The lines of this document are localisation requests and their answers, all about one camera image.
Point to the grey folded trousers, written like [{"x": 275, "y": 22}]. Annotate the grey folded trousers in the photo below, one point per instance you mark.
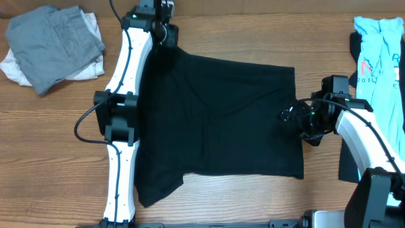
[{"x": 49, "y": 44}]

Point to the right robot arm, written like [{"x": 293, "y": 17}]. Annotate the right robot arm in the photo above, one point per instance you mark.
[{"x": 378, "y": 200}]

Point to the light blue t-shirt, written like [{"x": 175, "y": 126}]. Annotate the light blue t-shirt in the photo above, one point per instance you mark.
[{"x": 378, "y": 77}]

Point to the black garment under pile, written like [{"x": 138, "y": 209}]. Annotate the black garment under pile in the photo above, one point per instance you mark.
[{"x": 348, "y": 170}]

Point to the white folded garment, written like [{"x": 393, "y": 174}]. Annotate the white folded garment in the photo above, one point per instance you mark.
[{"x": 11, "y": 68}]

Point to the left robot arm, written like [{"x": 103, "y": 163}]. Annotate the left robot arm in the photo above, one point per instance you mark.
[{"x": 146, "y": 26}]

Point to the black polo shirt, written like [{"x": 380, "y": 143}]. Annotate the black polo shirt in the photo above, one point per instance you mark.
[{"x": 212, "y": 117}]

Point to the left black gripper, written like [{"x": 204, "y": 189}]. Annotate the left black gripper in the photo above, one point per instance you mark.
[{"x": 171, "y": 40}]

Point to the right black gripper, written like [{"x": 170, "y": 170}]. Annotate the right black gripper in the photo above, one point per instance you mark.
[{"x": 293, "y": 114}]

